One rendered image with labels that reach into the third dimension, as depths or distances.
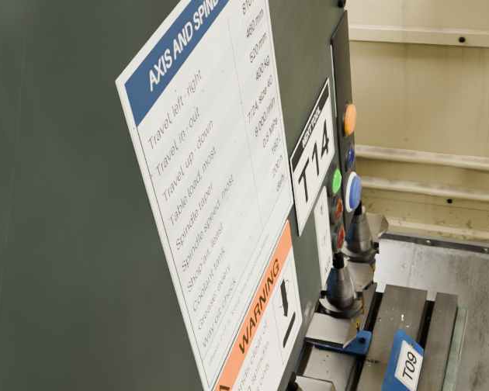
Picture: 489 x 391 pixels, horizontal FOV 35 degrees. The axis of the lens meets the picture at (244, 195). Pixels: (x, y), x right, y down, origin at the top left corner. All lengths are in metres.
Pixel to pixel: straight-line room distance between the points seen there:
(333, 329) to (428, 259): 0.65
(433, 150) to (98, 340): 1.30
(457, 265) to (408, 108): 0.39
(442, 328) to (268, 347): 1.01
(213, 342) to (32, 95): 0.21
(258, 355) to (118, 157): 0.24
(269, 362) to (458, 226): 1.19
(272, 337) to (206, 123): 0.20
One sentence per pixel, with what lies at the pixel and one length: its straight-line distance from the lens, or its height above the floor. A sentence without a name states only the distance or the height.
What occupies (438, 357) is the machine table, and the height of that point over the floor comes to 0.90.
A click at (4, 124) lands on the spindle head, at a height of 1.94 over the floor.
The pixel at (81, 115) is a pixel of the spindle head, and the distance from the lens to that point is 0.27.
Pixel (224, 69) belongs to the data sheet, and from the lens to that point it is 0.38.
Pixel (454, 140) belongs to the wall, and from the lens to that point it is 1.54.
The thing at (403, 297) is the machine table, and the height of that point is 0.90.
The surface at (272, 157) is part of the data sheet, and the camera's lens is 0.47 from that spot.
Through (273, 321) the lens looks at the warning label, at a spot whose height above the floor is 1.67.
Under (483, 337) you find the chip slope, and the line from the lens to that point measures 1.66.
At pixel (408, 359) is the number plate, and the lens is 1.41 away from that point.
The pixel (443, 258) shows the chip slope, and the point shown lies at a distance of 1.71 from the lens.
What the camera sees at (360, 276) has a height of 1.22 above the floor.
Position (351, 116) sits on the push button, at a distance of 0.63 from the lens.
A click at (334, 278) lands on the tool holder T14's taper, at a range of 1.08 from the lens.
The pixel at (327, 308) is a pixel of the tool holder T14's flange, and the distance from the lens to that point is 1.11.
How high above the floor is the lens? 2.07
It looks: 40 degrees down
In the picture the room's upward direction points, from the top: 10 degrees counter-clockwise
